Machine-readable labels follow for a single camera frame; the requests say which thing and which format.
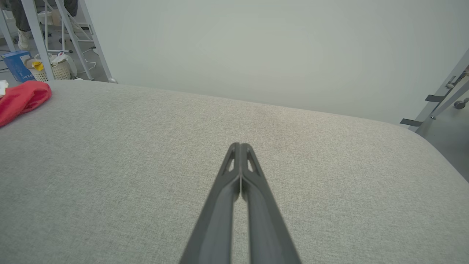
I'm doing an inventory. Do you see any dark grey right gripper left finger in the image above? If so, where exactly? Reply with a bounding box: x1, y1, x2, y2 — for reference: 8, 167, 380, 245
180, 143, 241, 264

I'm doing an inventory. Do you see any grey fabric sofa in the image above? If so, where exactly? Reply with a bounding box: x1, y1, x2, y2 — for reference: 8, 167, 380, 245
0, 79, 469, 264

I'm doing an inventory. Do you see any white perforated laundry basket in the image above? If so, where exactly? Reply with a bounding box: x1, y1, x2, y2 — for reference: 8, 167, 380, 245
25, 53, 72, 82

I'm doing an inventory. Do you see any grey metal frame with straps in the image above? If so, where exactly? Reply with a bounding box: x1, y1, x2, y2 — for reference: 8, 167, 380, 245
400, 49, 469, 132

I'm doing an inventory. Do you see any dark trouser leg of person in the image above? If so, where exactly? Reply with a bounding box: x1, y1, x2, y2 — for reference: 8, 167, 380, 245
10, 0, 33, 33

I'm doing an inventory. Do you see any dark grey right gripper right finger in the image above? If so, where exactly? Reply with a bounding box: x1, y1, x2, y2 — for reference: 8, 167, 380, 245
240, 143, 302, 264

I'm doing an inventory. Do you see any red and white basketball jersey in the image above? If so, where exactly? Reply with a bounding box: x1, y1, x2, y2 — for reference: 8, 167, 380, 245
0, 81, 52, 128

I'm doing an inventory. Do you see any blue cardboard box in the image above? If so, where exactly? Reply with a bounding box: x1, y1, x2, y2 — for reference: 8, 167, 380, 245
1, 51, 36, 83

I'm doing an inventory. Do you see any white sneaker of person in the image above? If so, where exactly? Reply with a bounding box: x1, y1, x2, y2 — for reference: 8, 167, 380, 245
17, 29, 32, 51

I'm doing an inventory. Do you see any white stepladder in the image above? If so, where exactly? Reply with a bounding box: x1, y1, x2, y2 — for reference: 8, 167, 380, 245
43, 0, 96, 80

